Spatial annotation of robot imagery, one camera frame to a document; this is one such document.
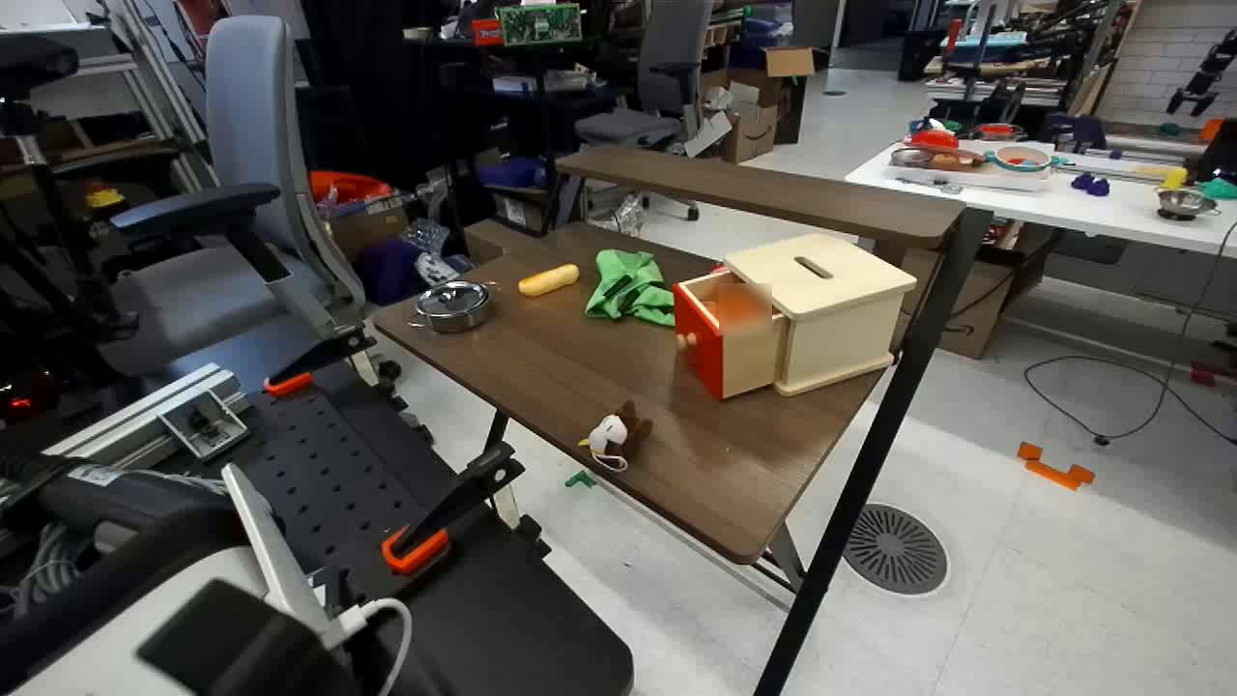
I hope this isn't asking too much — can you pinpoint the brown cardboard box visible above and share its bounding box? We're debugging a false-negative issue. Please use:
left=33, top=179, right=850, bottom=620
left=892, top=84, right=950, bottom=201
left=899, top=238, right=1054, bottom=363

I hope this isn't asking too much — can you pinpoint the green circuit board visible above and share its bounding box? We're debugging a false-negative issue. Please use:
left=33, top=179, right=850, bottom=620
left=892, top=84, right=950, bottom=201
left=491, top=0, right=589, bottom=50

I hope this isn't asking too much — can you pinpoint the purple toy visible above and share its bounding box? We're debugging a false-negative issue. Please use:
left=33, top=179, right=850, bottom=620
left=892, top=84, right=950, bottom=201
left=1066, top=166, right=1118, bottom=201

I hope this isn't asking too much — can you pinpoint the black floor cable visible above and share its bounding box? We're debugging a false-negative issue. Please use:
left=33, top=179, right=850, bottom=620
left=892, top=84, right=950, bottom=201
left=1022, top=222, right=1237, bottom=452

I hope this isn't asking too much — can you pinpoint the orange bracket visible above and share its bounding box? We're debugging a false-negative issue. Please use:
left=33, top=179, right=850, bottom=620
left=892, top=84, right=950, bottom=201
left=1014, top=436, right=1097, bottom=495

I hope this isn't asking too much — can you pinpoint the white cable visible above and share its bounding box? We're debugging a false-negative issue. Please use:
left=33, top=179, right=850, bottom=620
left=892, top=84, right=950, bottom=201
left=338, top=597, right=417, bottom=696

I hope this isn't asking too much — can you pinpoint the white work table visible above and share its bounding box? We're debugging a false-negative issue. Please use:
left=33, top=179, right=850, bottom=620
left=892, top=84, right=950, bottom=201
left=842, top=133, right=1237, bottom=263

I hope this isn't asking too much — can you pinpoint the dark blue bag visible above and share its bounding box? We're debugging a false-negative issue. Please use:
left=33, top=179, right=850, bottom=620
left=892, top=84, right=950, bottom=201
left=357, top=237, right=429, bottom=309

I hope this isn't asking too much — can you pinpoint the round floor drain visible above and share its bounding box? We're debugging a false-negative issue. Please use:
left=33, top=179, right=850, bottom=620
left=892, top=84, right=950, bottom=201
left=842, top=504, right=954, bottom=599

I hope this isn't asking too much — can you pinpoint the orange plastic bin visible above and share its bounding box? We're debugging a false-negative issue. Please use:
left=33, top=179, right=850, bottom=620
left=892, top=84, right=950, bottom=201
left=304, top=166, right=399, bottom=213

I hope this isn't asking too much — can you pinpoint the green cloth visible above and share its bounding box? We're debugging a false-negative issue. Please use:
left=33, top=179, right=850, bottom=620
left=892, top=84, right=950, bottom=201
left=580, top=243, right=682, bottom=332

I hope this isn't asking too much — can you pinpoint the black flat device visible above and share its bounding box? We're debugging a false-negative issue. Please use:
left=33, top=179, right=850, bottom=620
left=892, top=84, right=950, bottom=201
left=131, top=577, right=366, bottom=696

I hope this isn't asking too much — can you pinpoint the silver metal pot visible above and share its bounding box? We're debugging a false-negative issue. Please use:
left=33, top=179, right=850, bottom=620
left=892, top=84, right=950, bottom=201
left=410, top=252, right=496, bottom=336

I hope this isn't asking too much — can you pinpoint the large black clamp orange handle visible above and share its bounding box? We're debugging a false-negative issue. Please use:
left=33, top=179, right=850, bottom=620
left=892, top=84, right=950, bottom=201
left=377, top=442, right=530, bottom=579

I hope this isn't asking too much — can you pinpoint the open cardboard box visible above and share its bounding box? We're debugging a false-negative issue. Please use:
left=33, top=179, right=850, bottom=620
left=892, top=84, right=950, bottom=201
left=701, top=42, right=821, bottom=166

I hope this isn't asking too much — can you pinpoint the small white brown toy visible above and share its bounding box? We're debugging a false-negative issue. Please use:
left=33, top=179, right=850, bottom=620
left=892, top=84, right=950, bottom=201
left=578, top=401, right=655, bottom=477

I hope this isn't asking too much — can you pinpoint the dark wooden shelf board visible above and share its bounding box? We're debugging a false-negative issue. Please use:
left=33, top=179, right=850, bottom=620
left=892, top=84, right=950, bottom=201
left=553, top=143, right=975, bottom=252

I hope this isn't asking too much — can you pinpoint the red bowl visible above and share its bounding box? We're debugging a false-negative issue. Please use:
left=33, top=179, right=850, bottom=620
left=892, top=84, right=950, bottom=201
left=908, top=121, right=967, bottom=158

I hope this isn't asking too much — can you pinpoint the black metal table leg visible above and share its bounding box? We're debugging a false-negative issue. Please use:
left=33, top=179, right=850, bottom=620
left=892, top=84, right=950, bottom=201
left=752, top=204, right=996, bottom=696

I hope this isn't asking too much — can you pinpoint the grey office chair with armrest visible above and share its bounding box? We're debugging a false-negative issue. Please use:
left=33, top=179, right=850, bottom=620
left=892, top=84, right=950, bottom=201
left=96, top=11, right=370, bottom=379

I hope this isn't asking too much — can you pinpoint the aluminium extrusion rail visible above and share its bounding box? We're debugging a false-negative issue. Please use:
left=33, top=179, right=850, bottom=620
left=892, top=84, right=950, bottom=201
left=39, top=361, right=250, bottom=466

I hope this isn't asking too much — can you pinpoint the small black clamp orange handle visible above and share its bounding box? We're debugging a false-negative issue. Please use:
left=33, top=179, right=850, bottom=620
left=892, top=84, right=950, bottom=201
left=261, top=323, right=379, bottom=407

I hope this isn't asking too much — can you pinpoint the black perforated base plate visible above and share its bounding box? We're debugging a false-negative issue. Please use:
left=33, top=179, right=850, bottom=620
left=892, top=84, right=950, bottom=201
left=191, top=379, right=640, bottom=696

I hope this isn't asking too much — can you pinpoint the orange front wooden drawer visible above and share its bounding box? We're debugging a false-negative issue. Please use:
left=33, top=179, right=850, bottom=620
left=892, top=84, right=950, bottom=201
left=670, top=263, right=788, bottom=407

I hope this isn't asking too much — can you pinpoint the light wooden box with slot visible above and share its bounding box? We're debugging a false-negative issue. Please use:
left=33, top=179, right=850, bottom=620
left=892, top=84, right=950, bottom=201
left=722, top=232, right=922, bottom=397

